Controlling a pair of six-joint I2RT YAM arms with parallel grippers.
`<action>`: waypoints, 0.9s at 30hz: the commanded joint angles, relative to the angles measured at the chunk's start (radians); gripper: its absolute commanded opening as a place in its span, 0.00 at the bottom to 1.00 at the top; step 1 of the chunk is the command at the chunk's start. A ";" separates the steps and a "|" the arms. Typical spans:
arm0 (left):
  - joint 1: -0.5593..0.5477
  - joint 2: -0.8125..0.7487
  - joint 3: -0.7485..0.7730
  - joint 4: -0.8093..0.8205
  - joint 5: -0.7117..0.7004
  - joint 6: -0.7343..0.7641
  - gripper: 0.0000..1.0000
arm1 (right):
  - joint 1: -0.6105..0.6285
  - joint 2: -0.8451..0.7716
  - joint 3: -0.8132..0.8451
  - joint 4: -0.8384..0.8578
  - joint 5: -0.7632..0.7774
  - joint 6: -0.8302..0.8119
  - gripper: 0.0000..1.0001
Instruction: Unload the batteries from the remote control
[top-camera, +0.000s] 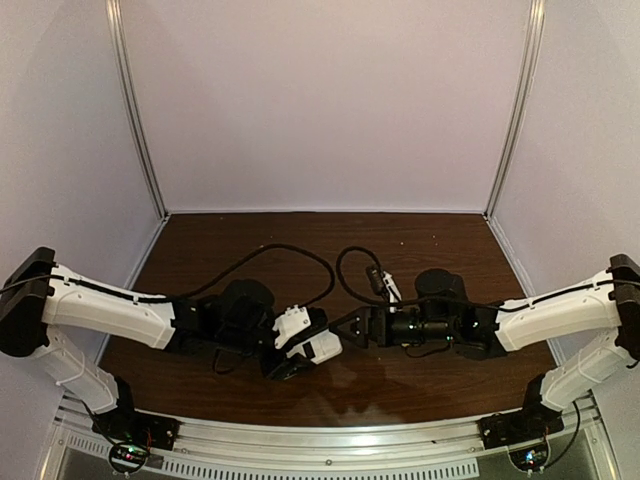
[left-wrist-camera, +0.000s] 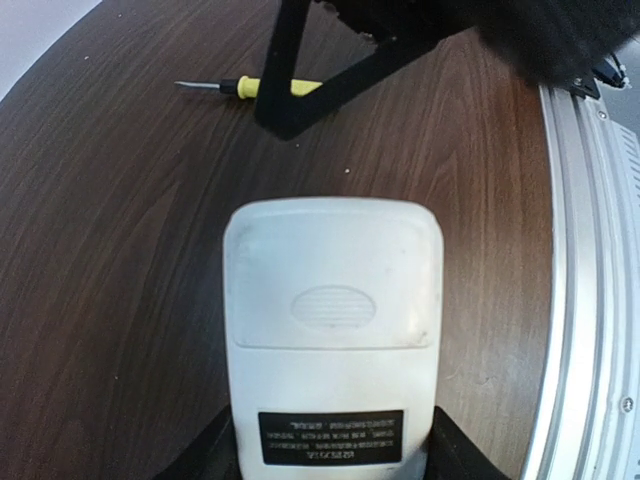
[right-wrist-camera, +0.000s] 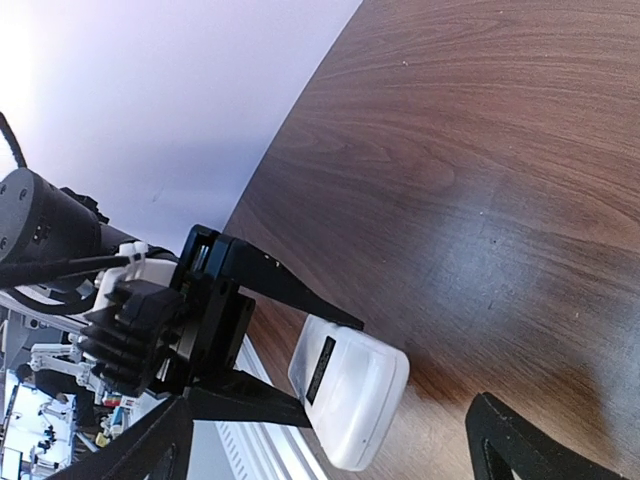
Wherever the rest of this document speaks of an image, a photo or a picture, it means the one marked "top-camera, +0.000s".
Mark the white remote control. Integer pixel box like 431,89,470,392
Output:
287,330,343,365

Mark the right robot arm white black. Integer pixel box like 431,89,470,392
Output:
331,254,639,436

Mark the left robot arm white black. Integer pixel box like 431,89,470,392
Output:
1,247,343,437

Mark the right black camera cable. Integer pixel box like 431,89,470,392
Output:
336,245,426,314

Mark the black camera cable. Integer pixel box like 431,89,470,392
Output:
189,243,336,309
336,245,426,314

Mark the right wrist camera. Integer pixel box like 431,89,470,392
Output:
366,265,402,303

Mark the left black camera cable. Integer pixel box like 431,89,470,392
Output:
189,243,336,309

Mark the front aluminium rail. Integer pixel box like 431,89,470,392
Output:
42,392,619,480

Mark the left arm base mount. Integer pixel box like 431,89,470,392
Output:
92,411,181,451

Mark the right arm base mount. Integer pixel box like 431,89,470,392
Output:
477,410,564,449

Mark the left aluminium frame post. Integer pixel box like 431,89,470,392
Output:
105,0,169,220

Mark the aluminium frame post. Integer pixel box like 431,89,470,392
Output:
484,0,546,221
105,0,169,220

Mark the right aluminium frame post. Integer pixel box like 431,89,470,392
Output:
484,0,546,221

